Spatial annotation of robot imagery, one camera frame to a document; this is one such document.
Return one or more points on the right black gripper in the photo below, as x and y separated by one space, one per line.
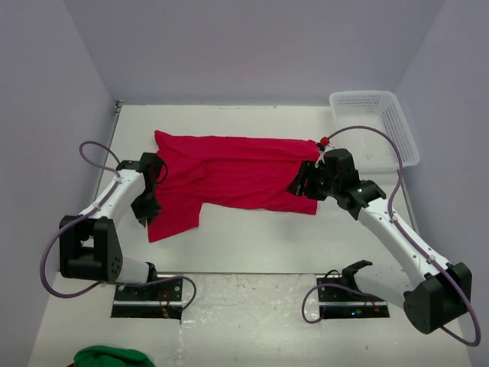
308 171

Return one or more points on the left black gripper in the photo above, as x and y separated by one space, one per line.
144 215

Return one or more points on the red t shirt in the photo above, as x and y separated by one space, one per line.
235 172

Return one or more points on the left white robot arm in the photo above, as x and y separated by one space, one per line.
89 245

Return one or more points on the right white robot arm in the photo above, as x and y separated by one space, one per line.
439 291

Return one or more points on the white plastic basket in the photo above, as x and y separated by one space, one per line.
381 123

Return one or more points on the green t shirt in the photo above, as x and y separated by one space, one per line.
111 356

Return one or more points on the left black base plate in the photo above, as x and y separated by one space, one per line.
168 293

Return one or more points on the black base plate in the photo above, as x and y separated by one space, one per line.
168 293
333 294

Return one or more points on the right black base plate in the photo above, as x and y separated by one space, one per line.
333 294

